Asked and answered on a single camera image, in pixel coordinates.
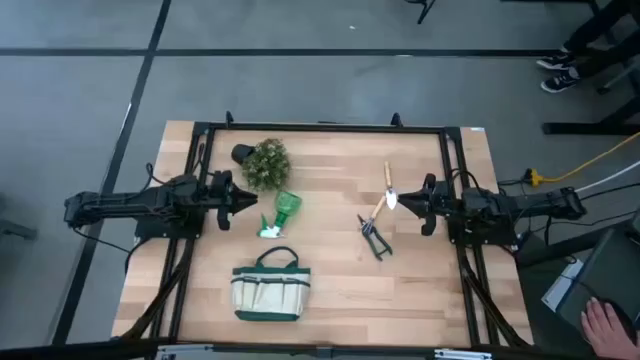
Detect beige green gardening bag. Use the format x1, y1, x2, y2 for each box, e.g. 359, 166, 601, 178
230, 245, 312, 322

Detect bushy plant in black pot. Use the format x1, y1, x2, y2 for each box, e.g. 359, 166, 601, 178
230, 138, 292, 193

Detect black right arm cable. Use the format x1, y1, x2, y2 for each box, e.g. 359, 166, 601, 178
448, 168, 482, 194

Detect wooden handle metal trowel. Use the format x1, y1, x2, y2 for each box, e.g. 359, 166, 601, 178
382, 160, 399, 211

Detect black cable bundle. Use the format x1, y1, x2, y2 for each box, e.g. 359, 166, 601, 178
122, 238, 197, 342
458, 244, 532, 349

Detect dark grey desk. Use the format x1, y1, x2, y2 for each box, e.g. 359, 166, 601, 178
557, 227, 640, 351

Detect white cable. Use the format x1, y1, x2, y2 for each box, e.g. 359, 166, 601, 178
574, 159, 640, 194

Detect white power strip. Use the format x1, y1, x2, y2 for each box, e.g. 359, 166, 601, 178
541, 258, 585, 313

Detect black chair leg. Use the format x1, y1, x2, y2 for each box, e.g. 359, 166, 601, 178
403, 0, 437, 25

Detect wooden handle hand rake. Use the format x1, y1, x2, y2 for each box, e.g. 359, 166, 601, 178
360, 194, 389, 235

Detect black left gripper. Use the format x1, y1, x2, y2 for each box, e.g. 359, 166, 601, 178
207, 169, 259, 232

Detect black green pruning shears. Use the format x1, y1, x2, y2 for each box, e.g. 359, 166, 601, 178
356, 213, 394, 262

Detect person's hand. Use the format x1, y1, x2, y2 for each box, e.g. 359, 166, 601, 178
580, 297, 640, 360

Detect silver metal bracket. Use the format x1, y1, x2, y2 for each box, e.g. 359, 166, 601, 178
155, 343, 216, 360
433, 348, 494, 360

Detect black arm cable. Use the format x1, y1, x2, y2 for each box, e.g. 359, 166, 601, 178
448, 168, 482, 194
144, 162, 171, 187

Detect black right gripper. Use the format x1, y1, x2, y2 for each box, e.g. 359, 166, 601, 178
398, 173, 444, 237

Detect grey chair base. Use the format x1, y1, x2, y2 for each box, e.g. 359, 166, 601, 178
0, 193, 39, 242

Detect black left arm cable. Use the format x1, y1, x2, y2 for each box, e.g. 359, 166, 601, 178
144, 162, 171, 187

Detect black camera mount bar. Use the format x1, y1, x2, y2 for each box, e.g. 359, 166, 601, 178
0, 338, 640, 360

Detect person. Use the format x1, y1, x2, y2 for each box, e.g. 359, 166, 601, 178
562, 0, 640, 79

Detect black floor cable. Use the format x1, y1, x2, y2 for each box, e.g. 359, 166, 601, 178
544, 182, 640, 246

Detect black metal table frame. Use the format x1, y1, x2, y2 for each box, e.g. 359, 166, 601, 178
112, 110, 535, 351

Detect green spray bottle white trigger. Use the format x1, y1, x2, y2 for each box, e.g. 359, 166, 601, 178
256, 191, 303, 240

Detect black desk base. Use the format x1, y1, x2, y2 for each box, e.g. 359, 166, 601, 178
542, 49, 640, 136

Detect yellow extension cord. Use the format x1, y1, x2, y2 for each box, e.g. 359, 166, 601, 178
523, 131, 640, 189

